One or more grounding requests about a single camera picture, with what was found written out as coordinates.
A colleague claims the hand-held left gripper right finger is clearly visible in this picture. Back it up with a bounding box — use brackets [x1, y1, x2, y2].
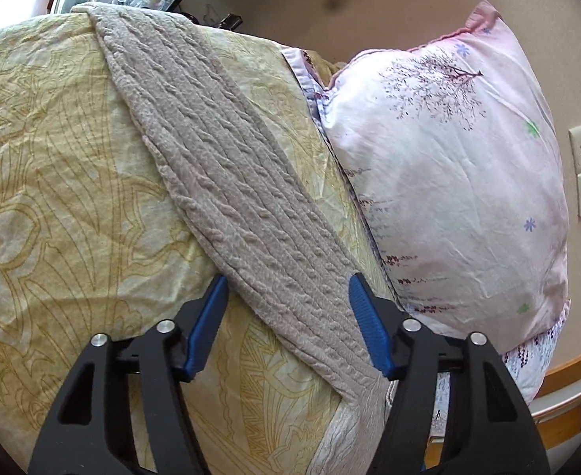
[348, 272, 551, 475]

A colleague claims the beige cable knit sweater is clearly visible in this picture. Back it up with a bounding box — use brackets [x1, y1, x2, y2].
[71, 1, 395, 407]

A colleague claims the yellow patterned bedsheet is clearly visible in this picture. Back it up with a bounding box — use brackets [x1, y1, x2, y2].
[0, 10, 405, 475]

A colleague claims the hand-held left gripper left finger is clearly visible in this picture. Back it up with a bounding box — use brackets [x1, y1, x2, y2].
[27, 274, 230, 475]

